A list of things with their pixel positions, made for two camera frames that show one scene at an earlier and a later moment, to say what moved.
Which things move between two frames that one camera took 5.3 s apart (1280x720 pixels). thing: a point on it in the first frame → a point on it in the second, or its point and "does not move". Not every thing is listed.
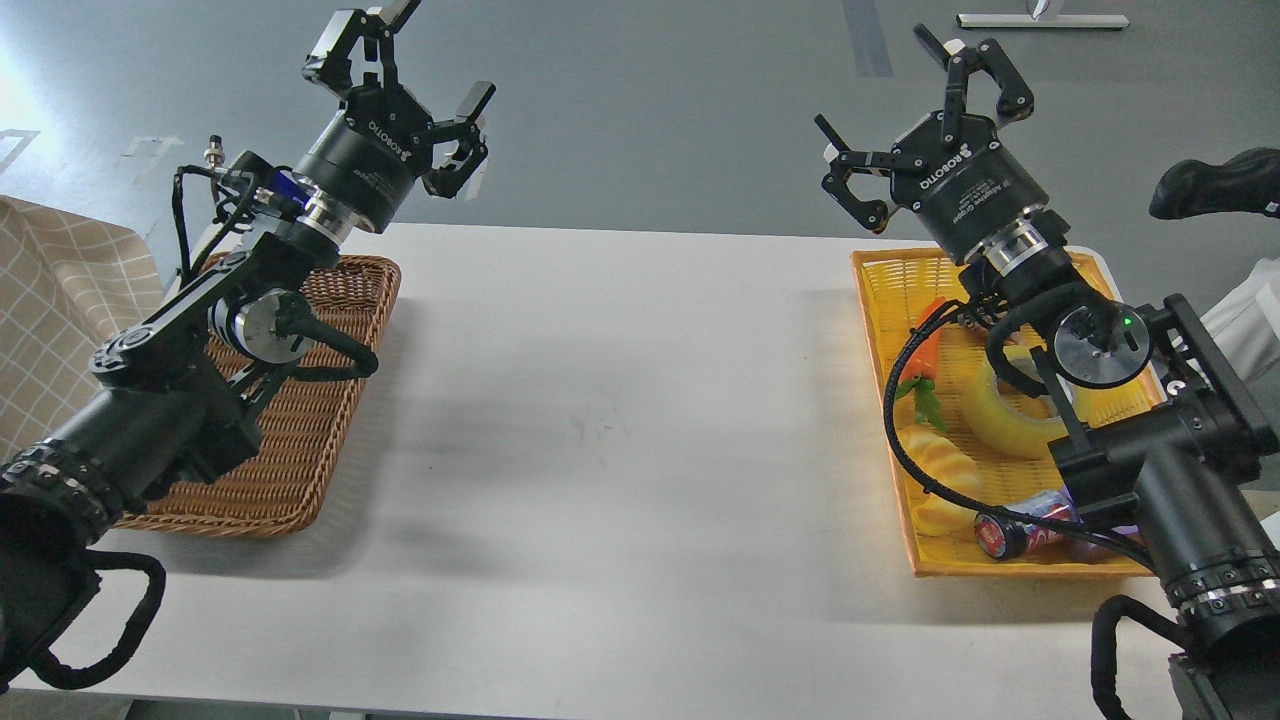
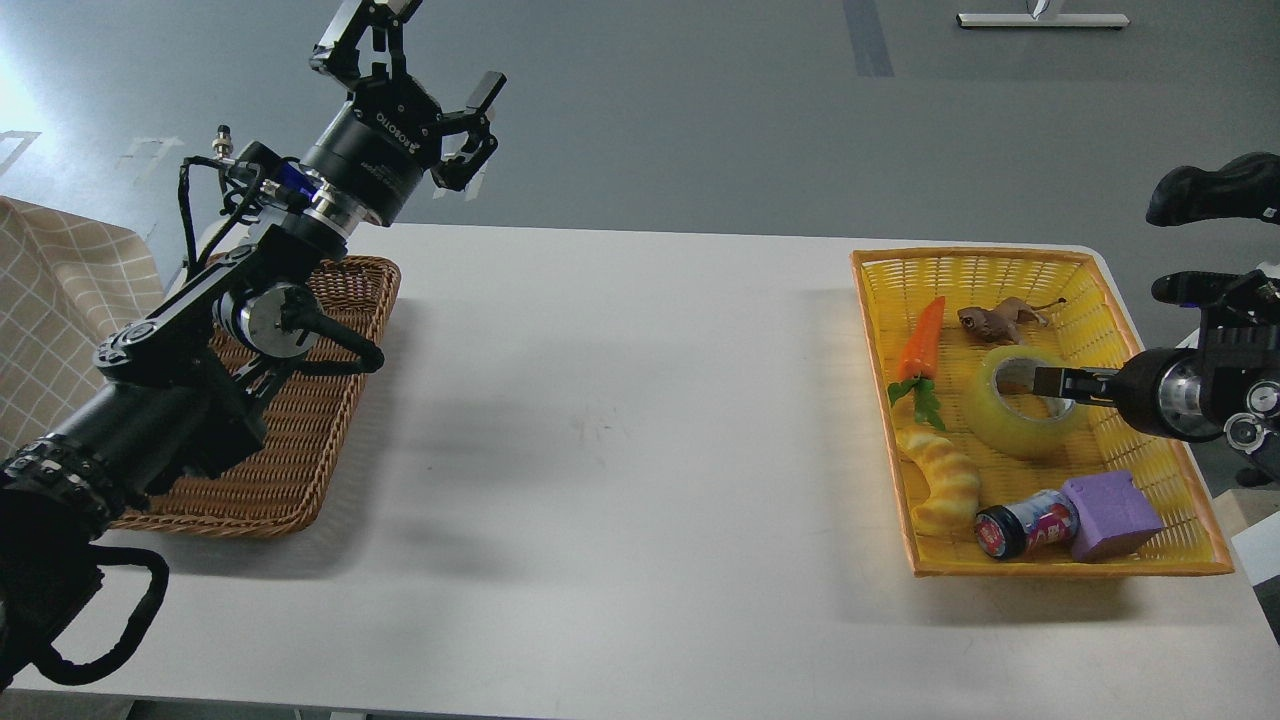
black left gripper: x=365 y=161 does not move
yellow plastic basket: x=987 y=489 does not move
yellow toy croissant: x=949 y=468 does not move
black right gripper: x=967 y=187 → x=1166 y=391
